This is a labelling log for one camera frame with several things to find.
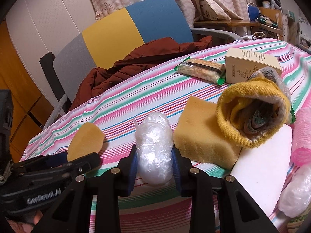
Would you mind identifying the blue round container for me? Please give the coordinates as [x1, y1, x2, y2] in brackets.
[248, 5, 260, 21]

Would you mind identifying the person's left hand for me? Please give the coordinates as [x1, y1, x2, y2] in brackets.
[7, 210, 49, 233]

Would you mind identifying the wooden wardrobe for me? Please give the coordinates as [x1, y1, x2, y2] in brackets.
[0, 19, 49, 156]

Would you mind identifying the brown cardboard carton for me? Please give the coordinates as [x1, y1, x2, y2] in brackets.
[199, 0, 218, 21]

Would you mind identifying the small yellow sponge piece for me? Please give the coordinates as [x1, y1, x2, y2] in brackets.
[67, 122, 105, 162]

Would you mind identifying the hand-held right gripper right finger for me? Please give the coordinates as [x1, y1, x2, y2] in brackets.
[171, 148, 280, 233]

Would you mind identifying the wooden desk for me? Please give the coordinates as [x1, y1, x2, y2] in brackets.
[193, 19, 260, 33]

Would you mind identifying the yellow snack packet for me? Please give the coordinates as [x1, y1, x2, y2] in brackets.
[216, 67, 292, 149]

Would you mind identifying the dark red cloth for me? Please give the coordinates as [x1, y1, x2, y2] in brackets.
[69, 35, 213, 112]

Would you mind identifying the striped tablecloth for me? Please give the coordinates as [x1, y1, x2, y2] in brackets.
[19, 39, 311, 233]

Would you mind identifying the grey yellow blue chair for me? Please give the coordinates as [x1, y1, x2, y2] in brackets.
[39, 0, 243, 129]

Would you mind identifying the wooden shelf rack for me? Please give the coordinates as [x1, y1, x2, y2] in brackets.
[255, 0, 292, 39]

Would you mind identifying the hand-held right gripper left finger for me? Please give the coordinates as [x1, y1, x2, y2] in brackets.
[30, 145, 138, 233]

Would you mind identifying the white foam block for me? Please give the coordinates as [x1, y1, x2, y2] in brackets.
[230, 124, 293, 216]

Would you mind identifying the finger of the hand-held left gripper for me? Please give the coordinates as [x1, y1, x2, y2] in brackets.
[52, 152, 101, 176]
[13, 152, 69, 173]

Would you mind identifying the clear plastic bundle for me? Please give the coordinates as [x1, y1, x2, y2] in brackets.
[134, 112, 174, 187]
[278, 165, 311, 217]

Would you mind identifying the beige cardboard box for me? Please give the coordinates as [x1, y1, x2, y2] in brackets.
[225, 47, 283, 84]

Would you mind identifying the brown cardboard packet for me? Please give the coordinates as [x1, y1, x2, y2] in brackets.
[173, 96, 243, 170]

